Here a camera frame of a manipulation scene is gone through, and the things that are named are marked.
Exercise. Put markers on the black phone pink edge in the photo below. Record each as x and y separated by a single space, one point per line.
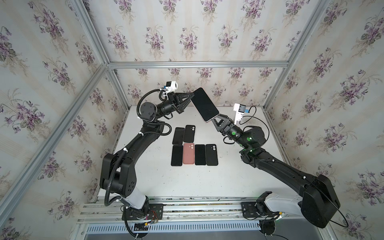
204 105

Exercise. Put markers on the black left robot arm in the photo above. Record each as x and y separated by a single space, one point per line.
118 175

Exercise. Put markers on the black pad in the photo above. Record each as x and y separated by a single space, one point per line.
200 155

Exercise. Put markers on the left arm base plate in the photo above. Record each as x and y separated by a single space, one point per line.
148 212

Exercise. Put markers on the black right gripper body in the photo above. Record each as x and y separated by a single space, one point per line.
226 126

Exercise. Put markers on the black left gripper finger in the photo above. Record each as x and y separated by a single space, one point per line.
182 105
184 97

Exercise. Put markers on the aluminium frame top bar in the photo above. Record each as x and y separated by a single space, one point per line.
197 64

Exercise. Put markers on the black phone case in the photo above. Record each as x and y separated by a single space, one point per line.
211 155
189 133

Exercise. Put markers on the pink phone case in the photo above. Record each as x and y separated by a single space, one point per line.
188 154

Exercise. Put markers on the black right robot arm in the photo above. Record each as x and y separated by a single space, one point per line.
317 200

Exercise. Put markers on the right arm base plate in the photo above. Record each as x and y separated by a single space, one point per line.
253 210

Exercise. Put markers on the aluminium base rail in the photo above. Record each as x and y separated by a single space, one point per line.
178 209

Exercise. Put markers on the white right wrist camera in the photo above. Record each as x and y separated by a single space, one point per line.
240 110

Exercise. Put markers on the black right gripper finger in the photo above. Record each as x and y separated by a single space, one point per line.
219 128
225 120

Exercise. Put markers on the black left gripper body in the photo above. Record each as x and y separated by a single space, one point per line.
175 102

